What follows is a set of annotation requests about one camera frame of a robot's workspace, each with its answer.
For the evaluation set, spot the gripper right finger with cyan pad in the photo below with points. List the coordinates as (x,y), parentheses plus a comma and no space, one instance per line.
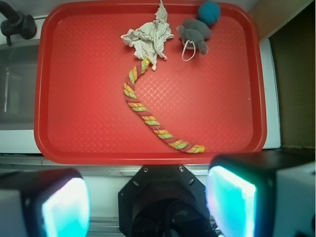
(271,193)

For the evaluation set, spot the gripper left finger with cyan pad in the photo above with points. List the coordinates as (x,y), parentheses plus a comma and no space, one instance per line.
(46,203)

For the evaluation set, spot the gray plush animal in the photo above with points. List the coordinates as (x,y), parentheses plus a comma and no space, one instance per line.
(193,34)

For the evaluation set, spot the red plastic tray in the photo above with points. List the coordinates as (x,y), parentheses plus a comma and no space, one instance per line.
(81,116)

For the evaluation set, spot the metal sink basin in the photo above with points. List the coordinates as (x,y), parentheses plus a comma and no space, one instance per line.
(18,73)

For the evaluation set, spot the black faucet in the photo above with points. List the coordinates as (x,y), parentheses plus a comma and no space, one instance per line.
(16,23)

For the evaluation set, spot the crumpled white paper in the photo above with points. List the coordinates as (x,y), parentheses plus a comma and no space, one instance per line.
(149,39)

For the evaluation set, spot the blue knitted ball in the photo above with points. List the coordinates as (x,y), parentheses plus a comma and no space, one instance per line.
(209,13)

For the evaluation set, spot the black octagonal mount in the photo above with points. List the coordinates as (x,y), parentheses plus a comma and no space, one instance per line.
(164,201)

